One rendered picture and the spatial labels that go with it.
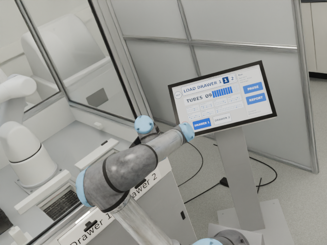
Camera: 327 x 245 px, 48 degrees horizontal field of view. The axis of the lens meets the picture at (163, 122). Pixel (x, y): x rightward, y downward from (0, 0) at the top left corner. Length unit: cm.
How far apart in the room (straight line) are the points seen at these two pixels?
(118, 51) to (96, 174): 75
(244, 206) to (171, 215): 53
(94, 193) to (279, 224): 175
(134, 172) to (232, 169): 125
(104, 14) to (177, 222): 125
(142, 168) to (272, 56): 174
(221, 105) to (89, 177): 103
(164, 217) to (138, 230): 94
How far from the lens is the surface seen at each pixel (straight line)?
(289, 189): 292
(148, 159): 108
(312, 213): 275
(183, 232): 230
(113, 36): 167
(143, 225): 120
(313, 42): 403
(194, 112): 196
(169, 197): 210
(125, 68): 171
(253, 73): 199
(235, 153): 217
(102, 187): 109
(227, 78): 198
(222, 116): 194
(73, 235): 178
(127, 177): 105
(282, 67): 262
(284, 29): 249
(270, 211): 273
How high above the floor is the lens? 202
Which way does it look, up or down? 29 degrees down
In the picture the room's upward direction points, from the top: 20 degrees counter-clockwise
